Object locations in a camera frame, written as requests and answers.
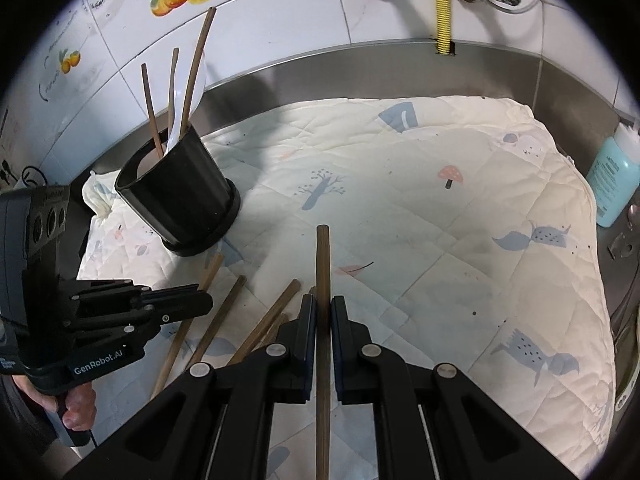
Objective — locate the black utensil holder cup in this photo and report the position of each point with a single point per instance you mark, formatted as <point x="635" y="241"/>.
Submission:
<point x="183" y="197"/>

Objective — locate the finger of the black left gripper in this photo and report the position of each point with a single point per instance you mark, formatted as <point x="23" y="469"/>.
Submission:
<point x="175" y="304"/>

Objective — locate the teal soap pump bottle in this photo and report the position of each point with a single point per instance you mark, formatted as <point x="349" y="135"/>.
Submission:
<point x="614" y="174"/>

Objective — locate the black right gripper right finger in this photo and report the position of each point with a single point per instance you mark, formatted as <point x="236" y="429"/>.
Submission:
<point x="431" y="423"/>

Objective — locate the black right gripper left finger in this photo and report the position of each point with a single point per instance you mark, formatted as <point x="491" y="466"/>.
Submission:
<point x="213" y="423"/>

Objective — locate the brown wooden chopstick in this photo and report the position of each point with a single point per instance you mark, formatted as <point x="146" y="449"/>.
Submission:
<point x="259" y="331"/>
<point x="193" y="74"/>
<point x="171" y="89"/>
<point x="217" y="320"/>
<point x="151" y="112"/>
<point x="323" y="293"/>
<point x="272" y="331"/>
<point x="184" y="327"/>

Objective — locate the person's left hand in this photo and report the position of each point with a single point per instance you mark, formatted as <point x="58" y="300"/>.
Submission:
<point x="79" y="403"/>

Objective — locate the white quilted printed mat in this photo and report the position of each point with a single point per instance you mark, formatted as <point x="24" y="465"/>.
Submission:
<point x="459" y="233"/>

